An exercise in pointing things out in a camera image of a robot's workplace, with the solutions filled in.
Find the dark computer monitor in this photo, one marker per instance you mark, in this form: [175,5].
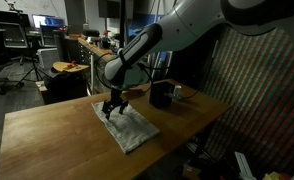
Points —
[7,16]

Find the blue panel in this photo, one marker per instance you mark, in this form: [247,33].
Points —
[137,28]

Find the white terry cloth towel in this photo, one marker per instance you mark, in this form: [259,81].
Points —
[130,130]

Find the wooden workbench with drawers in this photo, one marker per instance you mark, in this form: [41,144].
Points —
[93,56]

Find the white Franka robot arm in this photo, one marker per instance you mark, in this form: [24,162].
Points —
[187,23]

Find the black wall screen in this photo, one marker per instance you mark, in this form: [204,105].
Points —
[108,8]

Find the lit computer monitor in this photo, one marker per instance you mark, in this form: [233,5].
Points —
[48,20]

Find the black high-back office chair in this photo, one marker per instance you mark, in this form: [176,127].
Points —
[48,35]

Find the black plastic crate box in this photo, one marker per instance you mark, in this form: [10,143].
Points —
[158,96]

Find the black bulky bag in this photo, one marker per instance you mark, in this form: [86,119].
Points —
[65,88]

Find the small round wooden table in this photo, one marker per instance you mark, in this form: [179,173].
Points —
[70,67]

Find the black mesh office chair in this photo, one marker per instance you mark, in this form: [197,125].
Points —
[13,36]

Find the small red object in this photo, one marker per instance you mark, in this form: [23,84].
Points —
[72,64]

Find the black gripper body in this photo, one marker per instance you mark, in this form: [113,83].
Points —
[116,98]

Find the white plastic object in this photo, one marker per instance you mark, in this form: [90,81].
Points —
[244,165]

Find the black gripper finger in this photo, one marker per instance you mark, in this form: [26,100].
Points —
[107,111]
[123,108]

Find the white paper cup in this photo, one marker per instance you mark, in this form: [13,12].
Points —
[177,91]

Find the colourful striped curtain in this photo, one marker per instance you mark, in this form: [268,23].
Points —
[260,110]

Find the yellow-green object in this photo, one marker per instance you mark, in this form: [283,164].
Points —
[272,176]

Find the vertical metal pole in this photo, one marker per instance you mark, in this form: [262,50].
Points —
[122,23]

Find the black tripod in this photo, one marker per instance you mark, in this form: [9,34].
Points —
[33,70]

